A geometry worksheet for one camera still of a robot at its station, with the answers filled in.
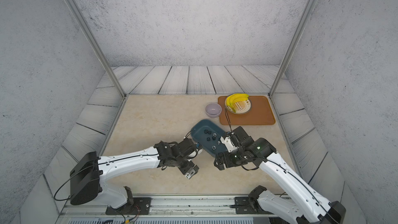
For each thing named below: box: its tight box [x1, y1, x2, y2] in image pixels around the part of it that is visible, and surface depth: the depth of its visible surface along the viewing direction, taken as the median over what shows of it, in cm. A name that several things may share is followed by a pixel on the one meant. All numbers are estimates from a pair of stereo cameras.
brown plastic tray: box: [218, 95, 276, 126], surface depth 113 cm
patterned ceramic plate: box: [224, 95, 252, 115], surface depth 114 cm
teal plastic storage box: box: [190, 119, 228, 158], surface depth 100 cm
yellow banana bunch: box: [225, 93, 250, 114], surface depth 113 cm
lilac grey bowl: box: [205, 102, 222, 118], surface depth 110 cm
